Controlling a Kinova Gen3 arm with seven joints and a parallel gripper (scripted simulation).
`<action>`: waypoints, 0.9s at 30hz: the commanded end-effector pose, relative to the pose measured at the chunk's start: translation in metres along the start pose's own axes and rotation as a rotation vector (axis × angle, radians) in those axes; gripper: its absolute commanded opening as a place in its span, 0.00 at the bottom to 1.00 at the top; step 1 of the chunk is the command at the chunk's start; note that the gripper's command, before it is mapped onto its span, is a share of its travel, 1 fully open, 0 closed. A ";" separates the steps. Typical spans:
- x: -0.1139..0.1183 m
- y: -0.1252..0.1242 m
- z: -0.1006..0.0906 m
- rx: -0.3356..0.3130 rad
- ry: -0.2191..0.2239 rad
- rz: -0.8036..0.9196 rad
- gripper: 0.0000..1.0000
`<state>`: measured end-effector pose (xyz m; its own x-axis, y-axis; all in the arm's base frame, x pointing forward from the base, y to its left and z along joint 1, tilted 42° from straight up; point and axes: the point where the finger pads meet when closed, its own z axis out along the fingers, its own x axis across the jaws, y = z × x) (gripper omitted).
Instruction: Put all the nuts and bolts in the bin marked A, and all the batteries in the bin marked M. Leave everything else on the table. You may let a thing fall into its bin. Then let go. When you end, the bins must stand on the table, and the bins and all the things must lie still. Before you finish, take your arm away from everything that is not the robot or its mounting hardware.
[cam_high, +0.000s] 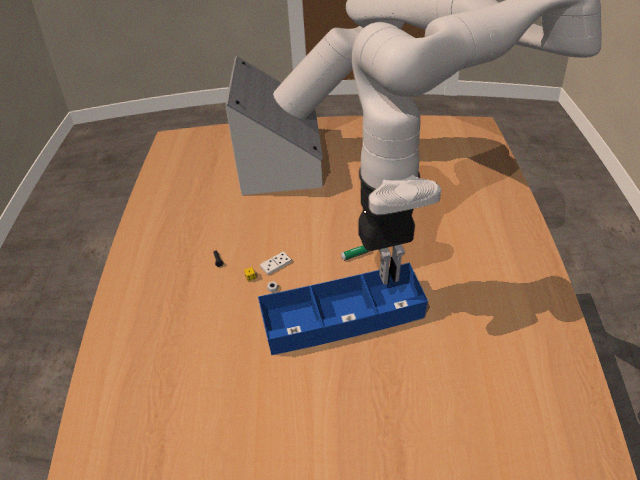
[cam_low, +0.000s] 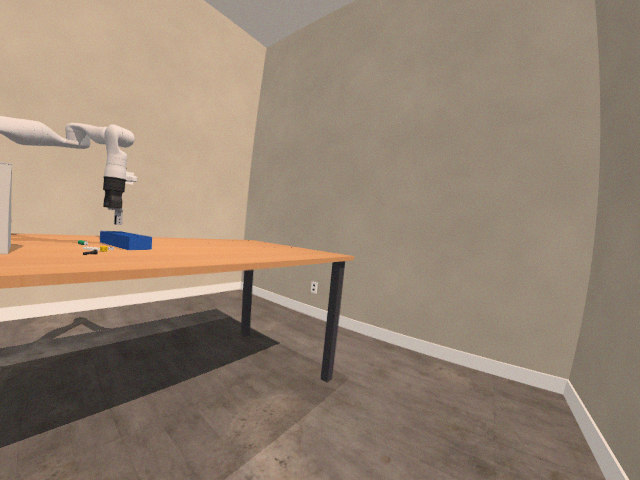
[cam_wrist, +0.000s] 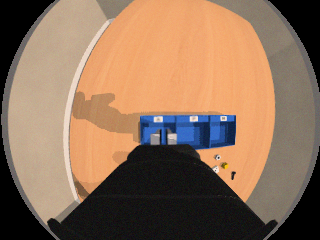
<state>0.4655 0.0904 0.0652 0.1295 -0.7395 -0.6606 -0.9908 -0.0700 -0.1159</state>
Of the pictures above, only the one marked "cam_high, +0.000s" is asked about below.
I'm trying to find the white domino tile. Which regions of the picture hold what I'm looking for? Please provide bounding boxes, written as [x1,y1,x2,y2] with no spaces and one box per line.
[260,251,291,275]

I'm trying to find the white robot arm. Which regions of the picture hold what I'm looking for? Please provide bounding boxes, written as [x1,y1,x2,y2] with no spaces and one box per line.
[273,0,602,158]

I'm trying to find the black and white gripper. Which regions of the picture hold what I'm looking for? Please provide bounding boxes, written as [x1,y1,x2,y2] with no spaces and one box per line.
[358,144,441,285]

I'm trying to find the blue three-compartment bin rack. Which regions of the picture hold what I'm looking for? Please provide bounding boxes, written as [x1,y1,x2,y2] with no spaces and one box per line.
[259,263,428,355]

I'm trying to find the green battery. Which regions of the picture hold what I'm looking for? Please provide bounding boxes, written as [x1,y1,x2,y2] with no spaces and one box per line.
[341,245,369,260]

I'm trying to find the yellow die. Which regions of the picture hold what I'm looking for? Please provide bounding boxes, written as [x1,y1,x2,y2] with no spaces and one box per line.
[244,267,256,281]

